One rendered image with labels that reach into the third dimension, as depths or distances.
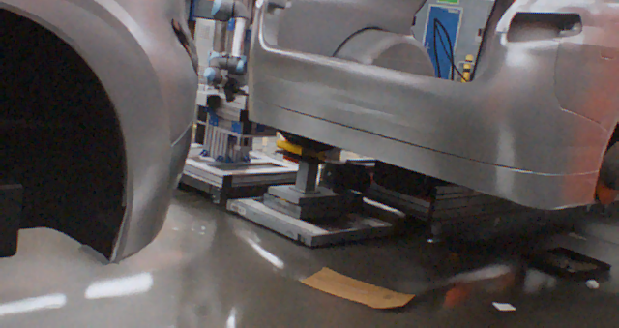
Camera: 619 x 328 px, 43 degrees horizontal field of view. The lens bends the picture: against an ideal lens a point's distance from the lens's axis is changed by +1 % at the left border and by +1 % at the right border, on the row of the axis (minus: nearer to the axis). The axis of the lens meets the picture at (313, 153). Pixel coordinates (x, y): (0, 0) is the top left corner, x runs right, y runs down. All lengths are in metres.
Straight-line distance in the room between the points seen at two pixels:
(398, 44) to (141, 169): 3.07
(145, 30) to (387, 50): 3.00
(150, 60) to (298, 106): 2.12
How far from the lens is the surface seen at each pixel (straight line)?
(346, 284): 4.23
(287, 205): 5.12
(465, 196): 5.61
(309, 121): 3.83
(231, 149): 5.83
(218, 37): 5.38
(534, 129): 3.20
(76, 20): 1.67
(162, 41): 1.84
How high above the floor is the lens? 1.38
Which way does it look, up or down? 10 degrees down
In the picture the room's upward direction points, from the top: 9 degrees clockwise
